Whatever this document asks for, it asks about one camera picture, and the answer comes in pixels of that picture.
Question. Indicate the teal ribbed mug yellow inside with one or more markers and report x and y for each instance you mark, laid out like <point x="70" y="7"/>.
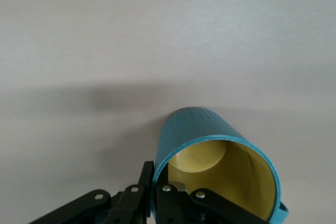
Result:
<point x="197" y="124"/>

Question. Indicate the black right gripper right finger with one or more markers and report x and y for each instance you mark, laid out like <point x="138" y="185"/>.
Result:
<point x="178" y="208"/>

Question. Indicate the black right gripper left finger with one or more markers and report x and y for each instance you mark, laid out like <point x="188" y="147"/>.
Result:
<point x="131" y="203"/>

